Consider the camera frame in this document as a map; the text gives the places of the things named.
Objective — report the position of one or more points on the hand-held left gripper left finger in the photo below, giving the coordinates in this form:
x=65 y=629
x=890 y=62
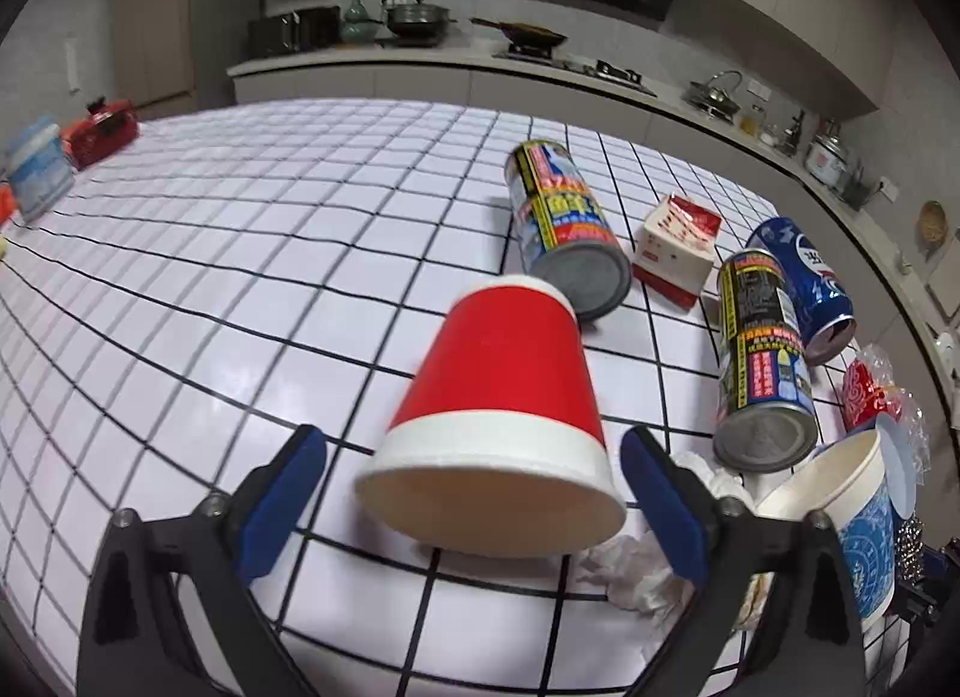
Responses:
x=285 y=502

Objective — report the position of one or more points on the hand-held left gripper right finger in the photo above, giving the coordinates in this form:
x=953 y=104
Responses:
x=660 y=502

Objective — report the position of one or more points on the red paper cup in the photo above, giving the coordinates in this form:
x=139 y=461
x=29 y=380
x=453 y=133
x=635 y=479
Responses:
x=502 y=359

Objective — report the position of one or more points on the blue soda can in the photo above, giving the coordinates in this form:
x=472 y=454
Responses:
x=802 y=277

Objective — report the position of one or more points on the black printed tall can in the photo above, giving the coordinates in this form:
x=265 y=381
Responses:
x=559 y=217
x=761 y=344

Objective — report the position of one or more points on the crumpled white tissue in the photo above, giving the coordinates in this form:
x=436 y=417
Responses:
x=630 y=577

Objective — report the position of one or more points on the blue patterned paper bowl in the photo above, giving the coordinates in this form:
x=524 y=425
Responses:
x=862 y=532

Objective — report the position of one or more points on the red patterned cup in wrap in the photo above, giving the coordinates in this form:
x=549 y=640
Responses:
x=862 y=389

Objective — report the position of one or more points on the pale blue plastic lid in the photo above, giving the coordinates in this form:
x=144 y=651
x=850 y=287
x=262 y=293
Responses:
x=898 y=464

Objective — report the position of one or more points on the shiny metal scourer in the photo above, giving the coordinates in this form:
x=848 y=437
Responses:
x=910 y=547

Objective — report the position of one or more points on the red and white carton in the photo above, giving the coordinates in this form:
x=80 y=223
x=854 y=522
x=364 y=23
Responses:
x=675 y=247

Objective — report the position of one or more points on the utensil holder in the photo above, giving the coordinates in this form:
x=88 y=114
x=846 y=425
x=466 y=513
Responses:
x=859 y=191

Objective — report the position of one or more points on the white rice cooker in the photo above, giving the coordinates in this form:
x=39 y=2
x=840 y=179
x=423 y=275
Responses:
x=825 y=157

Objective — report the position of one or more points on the dark bottle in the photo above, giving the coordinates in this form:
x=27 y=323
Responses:
x=795 y=135

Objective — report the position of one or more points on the yellow glass jar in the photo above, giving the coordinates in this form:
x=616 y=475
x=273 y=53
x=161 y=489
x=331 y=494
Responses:
x=750 y=120

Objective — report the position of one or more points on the red plastic item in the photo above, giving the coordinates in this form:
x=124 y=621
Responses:
x=5 y=206

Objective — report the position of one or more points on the red box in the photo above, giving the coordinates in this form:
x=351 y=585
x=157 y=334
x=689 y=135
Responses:
x=97 y=135

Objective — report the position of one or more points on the blue and white container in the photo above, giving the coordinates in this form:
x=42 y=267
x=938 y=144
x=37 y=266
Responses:
x=37 y=168

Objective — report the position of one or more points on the gas stove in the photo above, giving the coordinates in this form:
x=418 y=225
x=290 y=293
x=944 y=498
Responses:
x=570 y=63

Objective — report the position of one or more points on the black toaster oven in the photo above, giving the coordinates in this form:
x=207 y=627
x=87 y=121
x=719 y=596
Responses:
x=292 y=30

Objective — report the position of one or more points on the frying pan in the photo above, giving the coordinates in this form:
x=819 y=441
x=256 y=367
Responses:
x=529 y=33

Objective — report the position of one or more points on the tall brown cabinet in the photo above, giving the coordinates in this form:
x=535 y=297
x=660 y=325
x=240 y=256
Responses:
x=154 y=22

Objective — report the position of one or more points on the wok with lid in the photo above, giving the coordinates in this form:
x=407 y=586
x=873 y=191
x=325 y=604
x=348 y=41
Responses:
x=416 y=18

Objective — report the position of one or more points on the woven wall basket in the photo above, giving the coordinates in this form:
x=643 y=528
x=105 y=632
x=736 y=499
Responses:
x=934 y=221

